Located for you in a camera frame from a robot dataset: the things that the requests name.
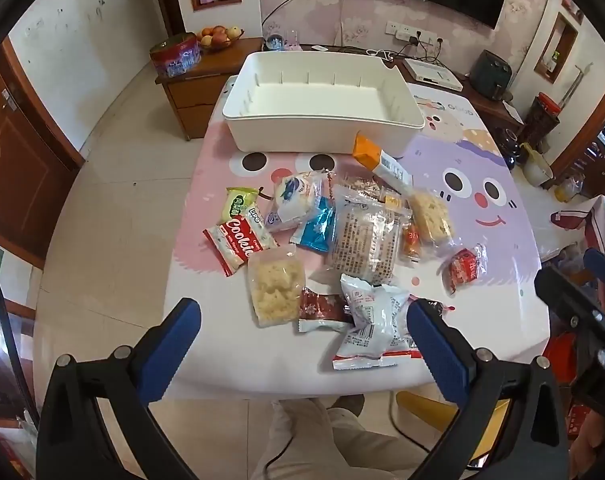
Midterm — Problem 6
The yellow liquid bottle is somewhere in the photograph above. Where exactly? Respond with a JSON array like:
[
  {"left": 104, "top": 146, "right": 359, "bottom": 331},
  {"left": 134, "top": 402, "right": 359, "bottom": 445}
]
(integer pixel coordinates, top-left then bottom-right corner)
[{"left": 553, "top": 175, "right": 583, "bottom": 203}]

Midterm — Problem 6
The white plastic bin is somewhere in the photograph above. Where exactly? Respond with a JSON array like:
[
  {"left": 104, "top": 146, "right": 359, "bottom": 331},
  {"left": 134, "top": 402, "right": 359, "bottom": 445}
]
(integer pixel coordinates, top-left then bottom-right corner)
[{"left": 221, "top": 51, "right": 426, "bottom": 153}]

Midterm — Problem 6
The wooden side cabinet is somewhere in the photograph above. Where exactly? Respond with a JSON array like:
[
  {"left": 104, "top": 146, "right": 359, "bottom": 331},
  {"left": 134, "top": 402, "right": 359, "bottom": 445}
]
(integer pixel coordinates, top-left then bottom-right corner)
[{"left": 155, "top": 37, "right": 266, "bottom": 141}]

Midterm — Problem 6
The wooden television stand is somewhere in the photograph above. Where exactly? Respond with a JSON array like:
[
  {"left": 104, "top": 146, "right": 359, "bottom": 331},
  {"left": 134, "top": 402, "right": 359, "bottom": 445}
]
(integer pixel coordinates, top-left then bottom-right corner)
[{"left": 302, "top": 44, "right": 526, "bottom": 136}]

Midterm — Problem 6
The pink clear snack packet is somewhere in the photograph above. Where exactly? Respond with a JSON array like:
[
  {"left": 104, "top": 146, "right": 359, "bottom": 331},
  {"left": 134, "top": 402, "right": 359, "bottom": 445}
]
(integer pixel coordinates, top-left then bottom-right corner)
[{"left": 340, "top": 170, "right": 403, "bottom": 201}]

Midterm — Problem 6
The dark green air fryer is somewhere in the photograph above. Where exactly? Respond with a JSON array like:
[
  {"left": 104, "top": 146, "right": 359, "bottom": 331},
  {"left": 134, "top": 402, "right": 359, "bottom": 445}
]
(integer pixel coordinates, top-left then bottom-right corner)
[{"left": 469, "top": 50, "right": 512, "bottom": 101}]

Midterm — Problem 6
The wooden sideboard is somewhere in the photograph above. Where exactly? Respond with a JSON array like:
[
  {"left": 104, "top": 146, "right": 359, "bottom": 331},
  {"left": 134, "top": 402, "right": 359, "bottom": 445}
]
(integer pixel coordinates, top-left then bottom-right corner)
[{"left": 580, "top": 125, "right": 605, "bottom": 196}]

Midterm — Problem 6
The white set-top box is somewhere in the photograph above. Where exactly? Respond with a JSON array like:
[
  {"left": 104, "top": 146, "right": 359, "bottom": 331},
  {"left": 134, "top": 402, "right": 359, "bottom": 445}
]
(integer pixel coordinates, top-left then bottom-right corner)
[{"left": 403, "top": 56, "right": 464, "bottom": 92}]

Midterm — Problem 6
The yellow stool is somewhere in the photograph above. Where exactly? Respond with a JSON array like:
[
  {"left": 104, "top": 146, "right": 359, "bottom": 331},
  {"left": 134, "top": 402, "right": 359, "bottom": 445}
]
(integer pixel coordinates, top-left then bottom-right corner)
[{"left": 395, "top": 390, "right": 511, "bottom": 461}]

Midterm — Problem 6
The brown wooden door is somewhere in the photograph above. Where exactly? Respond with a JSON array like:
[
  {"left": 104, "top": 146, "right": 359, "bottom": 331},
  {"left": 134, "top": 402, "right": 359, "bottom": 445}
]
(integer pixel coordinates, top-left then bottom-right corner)
[{"left": 0, "top": 42, "right": 86, "bottom": 266}]

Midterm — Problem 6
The orange white snack packet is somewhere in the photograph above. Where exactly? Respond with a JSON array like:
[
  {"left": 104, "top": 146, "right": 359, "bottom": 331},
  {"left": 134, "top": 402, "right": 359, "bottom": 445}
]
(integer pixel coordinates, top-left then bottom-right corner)
[{"left": 353, "top": 131, "right": 413, "bottom": 193}]

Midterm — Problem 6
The black cable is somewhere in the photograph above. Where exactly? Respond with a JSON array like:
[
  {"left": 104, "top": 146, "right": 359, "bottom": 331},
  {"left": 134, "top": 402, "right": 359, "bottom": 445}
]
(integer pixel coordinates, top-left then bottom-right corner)
[{"left": 0, "top": 255, "right": 40, "bottom": 426}]

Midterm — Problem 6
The brown snowflake snack packet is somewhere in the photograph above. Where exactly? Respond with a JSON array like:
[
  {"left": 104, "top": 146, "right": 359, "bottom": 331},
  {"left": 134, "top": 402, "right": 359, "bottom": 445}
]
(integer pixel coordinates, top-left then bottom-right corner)
[{"left": 297, "top": 286, "right": 356, "bottom": 333}]

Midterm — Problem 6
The blue white snack packet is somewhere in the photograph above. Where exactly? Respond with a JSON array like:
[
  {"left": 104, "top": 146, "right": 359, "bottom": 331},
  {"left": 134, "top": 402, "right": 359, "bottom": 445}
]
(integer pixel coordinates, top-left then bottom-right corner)
[{"left": 290, "top": 197, "right": 338, "bottom": 253}]

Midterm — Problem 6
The fruit bowl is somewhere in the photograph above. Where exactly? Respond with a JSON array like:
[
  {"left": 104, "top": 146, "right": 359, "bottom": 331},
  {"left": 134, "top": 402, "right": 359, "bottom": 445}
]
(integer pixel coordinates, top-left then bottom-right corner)
[{"left": 197, "top": 24, "right": 246, "bottom": 53}]

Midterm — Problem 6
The red trimmed white cloth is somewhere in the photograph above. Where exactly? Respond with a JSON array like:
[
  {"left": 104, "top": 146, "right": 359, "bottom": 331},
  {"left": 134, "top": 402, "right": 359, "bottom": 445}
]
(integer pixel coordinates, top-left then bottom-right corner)
[{"left": 550, "top": 195, "right": 605, "bottom": 281}]

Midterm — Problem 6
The white blue round cake packet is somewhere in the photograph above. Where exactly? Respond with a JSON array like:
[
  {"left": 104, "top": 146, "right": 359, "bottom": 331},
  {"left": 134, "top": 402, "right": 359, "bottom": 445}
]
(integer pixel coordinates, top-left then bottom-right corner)
[{"left": 265, "top": 170, "right": 331, "bottom": 233}]

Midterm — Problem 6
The small red snack packet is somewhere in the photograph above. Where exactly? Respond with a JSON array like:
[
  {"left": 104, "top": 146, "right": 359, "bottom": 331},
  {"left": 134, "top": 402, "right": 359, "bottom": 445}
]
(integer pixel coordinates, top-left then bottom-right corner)
[{"left": 441, "top": 244, "right": 488, "bottom": 295}]

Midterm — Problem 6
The white red-edged snack packet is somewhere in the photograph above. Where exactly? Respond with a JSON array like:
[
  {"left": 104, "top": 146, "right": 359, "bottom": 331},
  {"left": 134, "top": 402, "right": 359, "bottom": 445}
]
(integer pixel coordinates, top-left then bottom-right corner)
[{"left": 333, "top": 274, "right": 423, "bottom": 371}]

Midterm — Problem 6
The dark jar with red lid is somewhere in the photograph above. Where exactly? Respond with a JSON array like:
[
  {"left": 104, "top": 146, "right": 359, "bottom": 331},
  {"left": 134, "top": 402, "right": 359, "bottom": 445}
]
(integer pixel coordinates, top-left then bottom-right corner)
[{"left": 524, "top": 92, "right": 563, "bottom": 153}]

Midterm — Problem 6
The white wall socket strip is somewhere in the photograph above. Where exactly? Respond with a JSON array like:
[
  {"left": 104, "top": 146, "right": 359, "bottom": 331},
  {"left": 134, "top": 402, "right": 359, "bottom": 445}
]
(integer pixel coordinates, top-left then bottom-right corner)
[{"left": 385, "top": 20, "right": 438, "bottom": 46}]

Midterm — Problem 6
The red blue round tin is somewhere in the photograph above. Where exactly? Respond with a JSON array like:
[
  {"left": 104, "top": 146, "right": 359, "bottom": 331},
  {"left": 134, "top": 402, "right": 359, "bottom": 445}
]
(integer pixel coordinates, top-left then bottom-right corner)
[{"left": 149, "top": 31, "right": 202, "bottom": 79}]

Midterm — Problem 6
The red white cookie packet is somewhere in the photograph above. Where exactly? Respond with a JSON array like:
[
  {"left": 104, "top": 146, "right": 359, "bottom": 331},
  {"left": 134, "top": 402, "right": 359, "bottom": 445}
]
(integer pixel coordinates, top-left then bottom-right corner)
[{"left": 203, "top": 205, "right": 280, "bottom": 278}]

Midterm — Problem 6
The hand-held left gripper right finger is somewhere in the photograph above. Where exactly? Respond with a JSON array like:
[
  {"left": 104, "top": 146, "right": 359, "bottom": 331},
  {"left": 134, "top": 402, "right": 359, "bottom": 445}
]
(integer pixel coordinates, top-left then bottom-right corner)
[{"left": 407, "top": 297, "right": 571, "bottom": 480}]

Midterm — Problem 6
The large clear biscuit packet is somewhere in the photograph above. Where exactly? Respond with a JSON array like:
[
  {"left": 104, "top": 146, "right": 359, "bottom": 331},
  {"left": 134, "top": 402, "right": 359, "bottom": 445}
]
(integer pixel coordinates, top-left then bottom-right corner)
[{"left": 325, "top": 185, "right": 413, "bottom": 286}]

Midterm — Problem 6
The green snack packet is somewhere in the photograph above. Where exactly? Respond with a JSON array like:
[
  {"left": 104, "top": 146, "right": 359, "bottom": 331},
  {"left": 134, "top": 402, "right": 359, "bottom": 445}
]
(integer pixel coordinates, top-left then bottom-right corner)
[{"left": 218, "top": 186, "right": 266, "bottom": 223}]

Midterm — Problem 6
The person's leg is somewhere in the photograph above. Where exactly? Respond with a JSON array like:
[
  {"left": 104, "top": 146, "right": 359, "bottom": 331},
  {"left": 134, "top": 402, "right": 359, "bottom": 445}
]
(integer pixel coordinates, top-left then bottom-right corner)
[{"left": 250, "top": 394, "right": 428, "bottom": 480}]

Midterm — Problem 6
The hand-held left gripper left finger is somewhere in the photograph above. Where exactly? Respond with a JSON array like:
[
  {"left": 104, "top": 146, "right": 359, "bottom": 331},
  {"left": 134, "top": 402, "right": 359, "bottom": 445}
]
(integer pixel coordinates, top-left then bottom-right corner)
[{"left": 35, "top": 297, "right": 203, "bottom": 480}]

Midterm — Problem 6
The dark ceramic pot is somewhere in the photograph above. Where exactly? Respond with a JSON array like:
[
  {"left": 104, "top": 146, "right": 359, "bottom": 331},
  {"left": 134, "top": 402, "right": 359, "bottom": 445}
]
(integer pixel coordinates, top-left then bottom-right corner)
[{"left": 497, "top": 127, "right": 524, "bottom": 168}]

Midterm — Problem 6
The small orange candy packet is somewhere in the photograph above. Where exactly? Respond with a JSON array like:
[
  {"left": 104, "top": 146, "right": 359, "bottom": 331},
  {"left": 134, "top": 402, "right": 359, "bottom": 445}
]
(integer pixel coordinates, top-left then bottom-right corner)
[{"left": 401, "top": 222, "right": 426, "bottom": 263}]

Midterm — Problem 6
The clear rice cracker packet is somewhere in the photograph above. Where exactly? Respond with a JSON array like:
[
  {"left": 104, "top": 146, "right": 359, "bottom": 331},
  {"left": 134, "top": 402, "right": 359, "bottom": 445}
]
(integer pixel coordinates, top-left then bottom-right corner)
[
  {"left": 407, "top": 189, "right": 456, "bottom": 246},
  {"left": 247, "top": 245, "right": 306, "bottom": 328}
]

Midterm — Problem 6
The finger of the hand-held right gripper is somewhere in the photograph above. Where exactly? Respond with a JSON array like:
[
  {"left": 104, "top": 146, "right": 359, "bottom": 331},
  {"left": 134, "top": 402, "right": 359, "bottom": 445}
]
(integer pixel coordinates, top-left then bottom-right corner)
[
  {"left": 535, "top": 264, "right": 605, "bottom": 356},
  {"left": 583, "top": 248, "right": 605, "bottom": 297}
]

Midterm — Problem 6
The white plastic pitcher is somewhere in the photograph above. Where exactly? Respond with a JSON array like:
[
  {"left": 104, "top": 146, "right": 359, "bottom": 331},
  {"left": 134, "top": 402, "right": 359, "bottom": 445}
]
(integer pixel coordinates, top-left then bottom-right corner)
[{"left": 520, "top": 142, "right": 554, "bottom": 186}]

